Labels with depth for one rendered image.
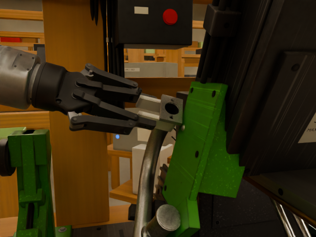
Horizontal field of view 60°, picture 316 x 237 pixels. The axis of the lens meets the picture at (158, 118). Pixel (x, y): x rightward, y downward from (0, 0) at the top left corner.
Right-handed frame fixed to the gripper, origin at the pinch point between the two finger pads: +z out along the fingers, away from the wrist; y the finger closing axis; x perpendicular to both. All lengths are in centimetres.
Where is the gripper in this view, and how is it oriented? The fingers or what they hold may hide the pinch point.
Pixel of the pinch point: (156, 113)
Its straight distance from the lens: 48.9
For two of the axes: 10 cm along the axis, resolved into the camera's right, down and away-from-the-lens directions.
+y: 0.3, -8.0, 6.0
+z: 9.4, 2.3, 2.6
